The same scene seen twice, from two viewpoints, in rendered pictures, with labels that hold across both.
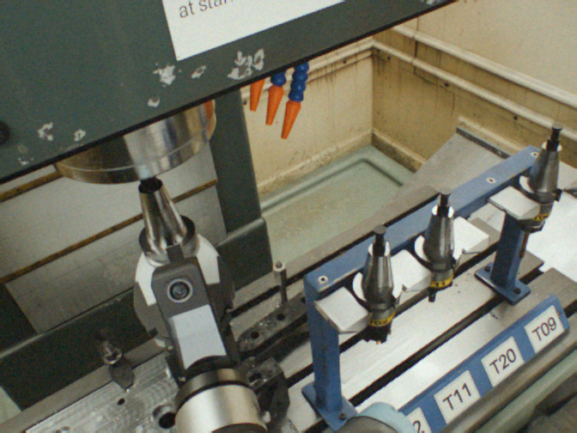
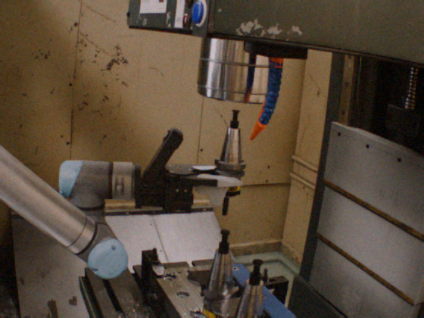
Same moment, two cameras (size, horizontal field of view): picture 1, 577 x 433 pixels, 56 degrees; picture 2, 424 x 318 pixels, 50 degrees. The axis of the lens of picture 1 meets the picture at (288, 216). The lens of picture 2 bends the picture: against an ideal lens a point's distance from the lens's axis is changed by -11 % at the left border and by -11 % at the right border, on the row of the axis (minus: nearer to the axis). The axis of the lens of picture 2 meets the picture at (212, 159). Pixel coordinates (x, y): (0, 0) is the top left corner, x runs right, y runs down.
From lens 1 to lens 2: 0.99 m
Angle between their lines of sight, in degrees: 84
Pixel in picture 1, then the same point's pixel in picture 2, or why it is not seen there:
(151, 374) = not seen: hidden behind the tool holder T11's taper
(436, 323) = not seen: outside the picture
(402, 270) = (234, 303)
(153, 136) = (200, 74)
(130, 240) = (362, 284)
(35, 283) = (324, 254)
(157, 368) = not seen: hidden behind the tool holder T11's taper
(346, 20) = (156, 20)
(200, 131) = (213, 88)
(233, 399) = (123, 167)
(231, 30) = (144, 10)
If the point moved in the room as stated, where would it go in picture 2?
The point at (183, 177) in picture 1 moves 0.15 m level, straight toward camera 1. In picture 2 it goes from (401, 275) to (349, 279)
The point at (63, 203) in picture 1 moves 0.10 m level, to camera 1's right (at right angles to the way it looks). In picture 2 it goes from (354, 222) to (360, 236)
